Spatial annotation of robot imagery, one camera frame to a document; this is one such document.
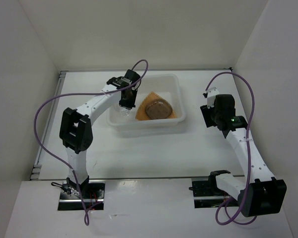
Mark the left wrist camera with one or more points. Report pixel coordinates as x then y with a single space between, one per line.
128 79

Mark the woven bamboo triangular plate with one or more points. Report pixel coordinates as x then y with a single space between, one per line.
141 115

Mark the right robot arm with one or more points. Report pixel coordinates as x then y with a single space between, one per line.
262 193

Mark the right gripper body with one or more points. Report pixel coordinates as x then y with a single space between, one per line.
218 113

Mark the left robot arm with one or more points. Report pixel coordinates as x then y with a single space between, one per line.
76 125

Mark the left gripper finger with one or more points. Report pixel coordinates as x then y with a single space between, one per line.
130 105
123 103

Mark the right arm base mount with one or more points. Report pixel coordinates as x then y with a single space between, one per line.
203 196

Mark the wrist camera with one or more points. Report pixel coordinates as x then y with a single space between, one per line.
210 95
128 79

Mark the aluminium table edge rail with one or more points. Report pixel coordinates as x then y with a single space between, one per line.
37 166

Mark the clear plastic cup front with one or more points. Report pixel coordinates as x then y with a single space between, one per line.
124 112

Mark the smoky glass dish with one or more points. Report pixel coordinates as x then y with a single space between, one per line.
158 109

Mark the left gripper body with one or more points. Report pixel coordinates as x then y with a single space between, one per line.
133 94

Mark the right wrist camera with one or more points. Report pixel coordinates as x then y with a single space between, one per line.
210 95

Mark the translucent plastic bin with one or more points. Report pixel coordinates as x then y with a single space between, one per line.
165 85

